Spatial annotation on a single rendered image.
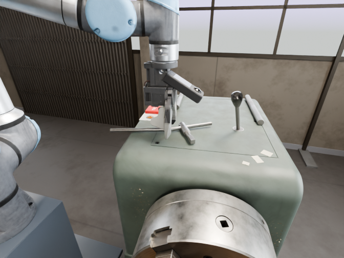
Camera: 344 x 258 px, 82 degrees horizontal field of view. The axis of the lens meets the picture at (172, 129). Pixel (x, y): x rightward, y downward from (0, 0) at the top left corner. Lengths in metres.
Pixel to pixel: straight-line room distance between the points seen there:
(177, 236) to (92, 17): 0.39
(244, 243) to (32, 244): 0.52
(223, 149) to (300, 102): 2.51
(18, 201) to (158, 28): 0.55
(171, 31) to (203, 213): 0.40
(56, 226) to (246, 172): 0.56
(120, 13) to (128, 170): 0.36
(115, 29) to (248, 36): 2.45
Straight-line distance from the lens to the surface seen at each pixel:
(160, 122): 0.55
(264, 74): 2.84
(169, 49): 0.51
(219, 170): 0.51
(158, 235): 0.44
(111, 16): 0.36
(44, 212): 0.69
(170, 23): 0.51
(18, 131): 0.68
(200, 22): 2.77
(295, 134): 3.21
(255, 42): 2.75
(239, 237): 0.42
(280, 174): 0.54
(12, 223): 0.66
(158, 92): 0.54
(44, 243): 0.72
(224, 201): 0.45
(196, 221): 0.41
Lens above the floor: 1.56
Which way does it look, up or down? 28 degrees down
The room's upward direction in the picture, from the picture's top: straight up
